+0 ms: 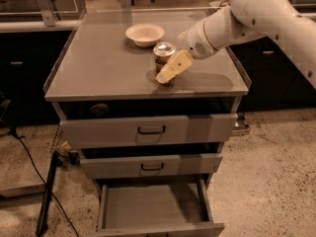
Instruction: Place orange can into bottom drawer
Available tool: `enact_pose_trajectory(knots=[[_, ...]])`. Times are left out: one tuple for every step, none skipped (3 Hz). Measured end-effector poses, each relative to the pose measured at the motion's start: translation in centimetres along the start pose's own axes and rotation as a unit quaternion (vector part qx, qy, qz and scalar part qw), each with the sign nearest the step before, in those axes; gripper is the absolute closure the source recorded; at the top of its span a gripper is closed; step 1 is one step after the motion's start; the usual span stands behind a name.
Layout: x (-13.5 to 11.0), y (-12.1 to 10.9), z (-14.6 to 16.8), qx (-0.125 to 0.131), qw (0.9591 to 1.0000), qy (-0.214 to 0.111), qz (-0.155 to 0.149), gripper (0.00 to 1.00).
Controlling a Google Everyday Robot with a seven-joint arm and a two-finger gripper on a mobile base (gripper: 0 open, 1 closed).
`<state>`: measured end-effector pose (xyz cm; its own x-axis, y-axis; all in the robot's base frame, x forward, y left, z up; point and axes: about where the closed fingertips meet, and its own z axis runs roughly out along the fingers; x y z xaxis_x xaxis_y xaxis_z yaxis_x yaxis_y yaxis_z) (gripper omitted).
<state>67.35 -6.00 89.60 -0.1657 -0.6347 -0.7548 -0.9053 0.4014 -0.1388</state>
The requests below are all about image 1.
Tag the black stand leg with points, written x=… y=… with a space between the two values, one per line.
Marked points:
x=47 y=195

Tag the middle grey drawer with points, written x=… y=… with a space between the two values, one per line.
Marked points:
x=149 y=161

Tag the grey drawer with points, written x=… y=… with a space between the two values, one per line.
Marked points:
x=175 y=206
x=148 y=122
x=149 y=161

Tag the top grey drawer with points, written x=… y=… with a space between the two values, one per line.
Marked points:
x=148 y=122

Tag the round object in top drawer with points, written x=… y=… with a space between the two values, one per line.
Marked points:
x=99 y=111

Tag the wire basket with items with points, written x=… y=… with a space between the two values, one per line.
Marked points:
x=61 y=147

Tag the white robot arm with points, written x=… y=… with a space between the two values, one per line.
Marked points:
x=246 y=20

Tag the grey drawer cabinet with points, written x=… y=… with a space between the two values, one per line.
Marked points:
x=102 y=64

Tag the white paper bowl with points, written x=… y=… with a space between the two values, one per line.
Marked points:
x=145 y=35

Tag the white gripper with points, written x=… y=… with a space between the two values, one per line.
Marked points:
x=196 y=42

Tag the bottom grey drawer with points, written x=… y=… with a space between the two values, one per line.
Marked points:
x=175 y=206

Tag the orange soda can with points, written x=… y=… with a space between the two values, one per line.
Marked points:
x=162 y=52

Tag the grey metal post left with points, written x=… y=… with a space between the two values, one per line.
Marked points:
x=47 y=13

